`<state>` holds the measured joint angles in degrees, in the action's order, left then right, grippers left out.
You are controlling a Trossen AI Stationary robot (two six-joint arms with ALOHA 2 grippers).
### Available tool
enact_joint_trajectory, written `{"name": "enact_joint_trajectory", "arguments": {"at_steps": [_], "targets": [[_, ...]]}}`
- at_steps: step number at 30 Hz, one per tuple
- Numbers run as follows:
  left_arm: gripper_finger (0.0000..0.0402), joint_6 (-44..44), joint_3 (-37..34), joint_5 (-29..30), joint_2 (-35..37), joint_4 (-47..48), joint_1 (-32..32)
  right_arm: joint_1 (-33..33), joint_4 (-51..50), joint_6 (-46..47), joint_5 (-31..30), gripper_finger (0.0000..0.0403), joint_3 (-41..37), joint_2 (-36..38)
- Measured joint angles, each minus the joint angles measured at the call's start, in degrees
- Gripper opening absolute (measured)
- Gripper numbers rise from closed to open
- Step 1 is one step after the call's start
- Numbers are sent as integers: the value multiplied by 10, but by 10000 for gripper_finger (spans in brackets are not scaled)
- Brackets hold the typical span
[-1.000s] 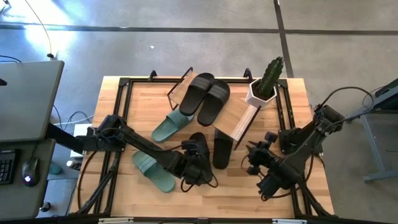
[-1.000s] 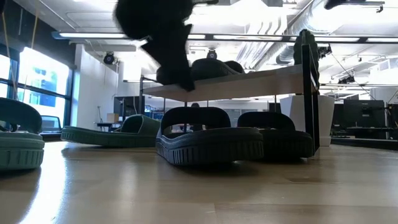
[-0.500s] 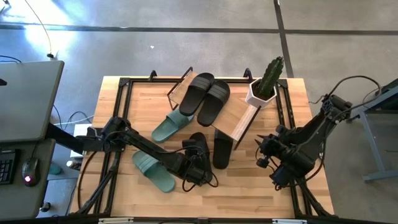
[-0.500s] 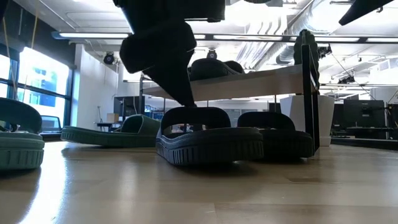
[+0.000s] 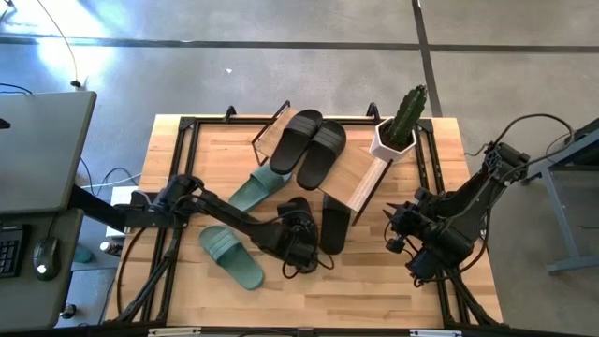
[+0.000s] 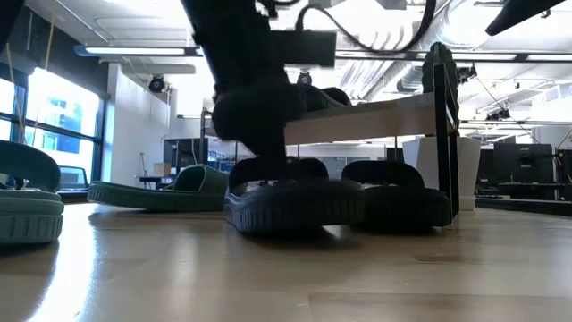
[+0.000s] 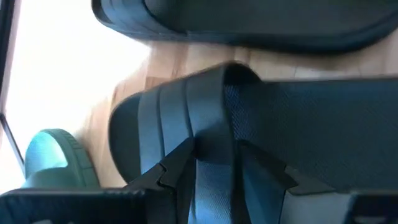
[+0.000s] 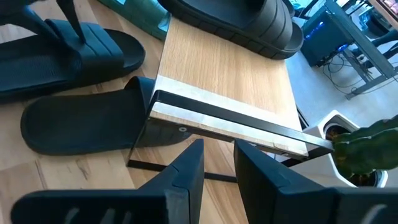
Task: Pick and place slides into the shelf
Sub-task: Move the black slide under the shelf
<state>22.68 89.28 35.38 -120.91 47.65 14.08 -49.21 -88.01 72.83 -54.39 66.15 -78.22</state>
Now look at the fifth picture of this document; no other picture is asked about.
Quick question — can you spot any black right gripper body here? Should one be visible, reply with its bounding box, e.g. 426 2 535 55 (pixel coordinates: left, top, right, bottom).
392 186 439 240

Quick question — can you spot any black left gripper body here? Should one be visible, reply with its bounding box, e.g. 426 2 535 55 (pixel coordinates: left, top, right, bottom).
273 212 324 275

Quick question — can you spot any chunky green slide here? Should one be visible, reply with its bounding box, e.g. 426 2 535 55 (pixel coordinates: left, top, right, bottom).
227 163 294 213
198 225 266 291

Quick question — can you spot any black striped slide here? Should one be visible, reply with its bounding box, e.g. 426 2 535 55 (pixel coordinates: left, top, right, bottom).
269 109 325 176
296 120 348 192

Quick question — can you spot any white hexagonal plant pot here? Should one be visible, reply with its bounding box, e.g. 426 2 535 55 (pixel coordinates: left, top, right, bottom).
369 116 418 164

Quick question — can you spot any green cactus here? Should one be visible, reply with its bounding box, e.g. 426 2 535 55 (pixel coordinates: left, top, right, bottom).
387 84 429 147

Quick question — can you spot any white power box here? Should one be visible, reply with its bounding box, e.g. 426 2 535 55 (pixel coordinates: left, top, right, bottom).
105 185 141 238

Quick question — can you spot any small bottle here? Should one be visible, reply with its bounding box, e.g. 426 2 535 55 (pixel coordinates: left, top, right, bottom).
98 240 124 257

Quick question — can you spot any teal round object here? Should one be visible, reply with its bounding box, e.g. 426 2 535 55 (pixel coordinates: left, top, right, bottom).
72 245 95 265

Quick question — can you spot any black computer mouse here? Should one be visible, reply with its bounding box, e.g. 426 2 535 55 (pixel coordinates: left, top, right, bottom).
32 236 61 282

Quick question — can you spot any light grey desk panel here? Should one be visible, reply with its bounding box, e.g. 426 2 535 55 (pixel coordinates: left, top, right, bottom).
0 91 98 215

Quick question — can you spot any dark grey desk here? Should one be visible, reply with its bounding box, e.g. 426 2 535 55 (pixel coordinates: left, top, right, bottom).
0 208 85 331

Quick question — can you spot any black keyboard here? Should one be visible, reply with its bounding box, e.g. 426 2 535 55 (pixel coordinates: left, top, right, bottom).
0 224 28 280

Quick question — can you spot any wooden shelf with black frame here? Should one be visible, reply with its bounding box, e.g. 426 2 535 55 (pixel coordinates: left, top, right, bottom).
251 99 395 227

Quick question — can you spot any white table bracket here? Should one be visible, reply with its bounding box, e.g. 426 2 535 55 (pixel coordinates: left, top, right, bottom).
410 329 463 337
148 327 202 337

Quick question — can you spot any black aluminium table frame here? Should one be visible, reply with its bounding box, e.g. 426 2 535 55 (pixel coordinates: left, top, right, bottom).
105 102 505 331

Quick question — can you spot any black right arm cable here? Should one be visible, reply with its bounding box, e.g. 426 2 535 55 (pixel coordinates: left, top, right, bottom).
465 111 577 188

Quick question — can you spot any blue-grey desk frame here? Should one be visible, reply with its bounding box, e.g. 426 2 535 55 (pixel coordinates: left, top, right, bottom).
528 116 599 276

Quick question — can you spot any thin floor cable with plug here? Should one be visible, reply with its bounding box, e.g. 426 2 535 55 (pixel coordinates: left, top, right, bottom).
36 0 83 90

